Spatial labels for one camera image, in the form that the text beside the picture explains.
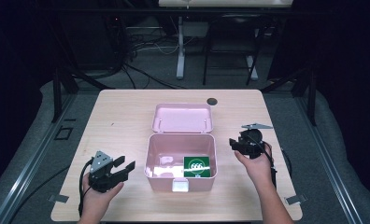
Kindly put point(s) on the black metal stand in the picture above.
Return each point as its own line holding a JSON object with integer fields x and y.
{"x": 307, "y": 87}
{"x": 61, "y": 84}

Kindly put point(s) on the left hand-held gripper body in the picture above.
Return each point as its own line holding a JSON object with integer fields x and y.
{"x": 101, "y": 174}

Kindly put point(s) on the person's left hand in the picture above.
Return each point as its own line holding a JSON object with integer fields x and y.
{"x": 96, "y": 199}

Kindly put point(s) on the black chair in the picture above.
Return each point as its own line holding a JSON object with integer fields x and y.
{"x": 230, "y": 37}

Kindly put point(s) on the white desk leg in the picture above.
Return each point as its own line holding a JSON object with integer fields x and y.
{"x": 180, "y": 49}

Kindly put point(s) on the green card with white print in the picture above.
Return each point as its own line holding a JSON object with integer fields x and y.
{"x": 197, "y": 166}

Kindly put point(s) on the aluminium floor rail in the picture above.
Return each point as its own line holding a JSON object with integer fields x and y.
{"x": 27, "y": 165}
{"x": 329, "y": 165}

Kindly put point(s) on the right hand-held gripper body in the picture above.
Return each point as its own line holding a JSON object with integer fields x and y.
{"x": 251, "y": 141}

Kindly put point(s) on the pink plastic box with lid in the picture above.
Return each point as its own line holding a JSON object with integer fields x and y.
{"x": 181, "y": 149}

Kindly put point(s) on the dark round table grommet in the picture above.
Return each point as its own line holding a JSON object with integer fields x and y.
{"x": 211, "y": 101}

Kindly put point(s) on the person's right hand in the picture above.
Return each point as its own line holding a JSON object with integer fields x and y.
{"x": 257, "y": 169}

